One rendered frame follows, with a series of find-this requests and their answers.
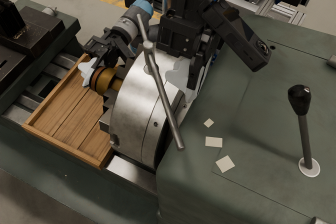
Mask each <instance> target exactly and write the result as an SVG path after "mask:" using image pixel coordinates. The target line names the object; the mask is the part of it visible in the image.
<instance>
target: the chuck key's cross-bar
mask: <svg viewBox="0 0 336 224"><path fill-rule="evenodd" d="M136 19H137V22H138V26H139V29H140V33H141V36H142V40H143V42H144V41H147V40H149V38H148V35H147V32H146V28H145V25H144V22H143V18H142V15H141V14H137V15H136ZM147 57H148V60H149V64H150V67H151V70H152V74H153V77H154V80H155V83H156V86H157V89H158V92H159V95H160V98H161V101H162V104H163V107H164V110H165V113H166V116H167V119H168V123H169V126H170V129H171V132H172V135H173V138H174V141H175V144H176V147H177V150H178V151H180V152H182V151H184V150H185V145H184V142H183V139H182V136H181V134H180V131H179V128H178V125H177V122H176V119H175V117H174V114H173V111H172V108H171V105H170V102H169V99H168V97H167V94H166V91H165V88H164V85H163V82H162V79H161V77H160V74H159V71H158V68H157V65H156V61H155V58H154V55H153V53H152V52H151V53H148V54H147Z"/></svg>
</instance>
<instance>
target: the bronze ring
mask: <svg viewBox="0 0 336 224"><path fill-rule="evenodd" d="M116 73H117V70H116V69H113V68H111V67H109V68H107V67H105V66H98V67H97V68H96V69H95V70H94V71H93V72H92V74H91V76H90V79H89V88H90V89H91V90H93V91H94V92H96V93H97V94H98V95H100V96H102V97H103V94H104V93H105V92H106V91H107V90H108V89H109V88H111V89H113V90H115V91H117V92H118V91H119V90H120V87H121V85H122V83H123V81H124V79H122V78H120V77H117V76H116Z"/></svg>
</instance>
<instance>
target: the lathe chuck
mask: <svg viewBox="0 0 336 224"><path fill-rule="evenodd" d="M153 44H154V53H155V63H156V65H157V66H158V68H159V70H158V72H159V75H160V78H161V80H162V83H163V86H165V84H166V82H167V80H166V78H165V73H166V71H168V70H174V63H175V62H177V61H181V59H182V58H183V56H180V57H179V58H177V57H174V56H172V55H169V54H167V52H165V51H163V50H160V49H157V48H156V44H157V42H154V43H153ZM145 66H146V62H145V56H144V51H142V52H141V54H140V55H139V56H138V57H137V59H136V60H135V61H134V63H133V64H132V66H131V67H130V69H129V71H128V73H127V74H126V76H125V78H124V80H123V82H122V84H121V87H120V89H119V91H118V94H117V96H116V99H115V102H114V105H113V109H112V112H111V117H110V122H109V134H111V135H113V134H115V135H117V137H118V138H119V144H120V145H119V146H118V145H116V144H115V142H113V141H111V140H110V145H111V147H112V148H113V149H114V150H116V151H118V152H120V153H122V154H124V155H126V156H128V157H130V158H132V159H134V160H136V161H138V162H140V163H142V164H144V163H143V161H142V147H143V142H144V137H145V133H146V130H147V127H148V124H149V121H150V118H151V115H152V112H153V110H154V107H155V105H156V103H157V100H158V98H159V96H160V94H159V91H158V88H157V85H156V82H155V79H154V76H153V75H148V74H146V73H145V72H144V68H145Z"/></svg>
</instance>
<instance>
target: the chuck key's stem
mask: <svg viewBox="0 0 336 224"><path fill-rule="evenodd" d="M142 46H143V52H144V59H145V64H146V65H147V66H148V71H149V72H152V69H151V66H150V63H149V59H148V56H147V54H149V53H153V56H154V59H155V49H154V43H153V42H152V41H151V40H146V41H144V42H143V44H142ZM155 61H156V59H155Z"/></svg>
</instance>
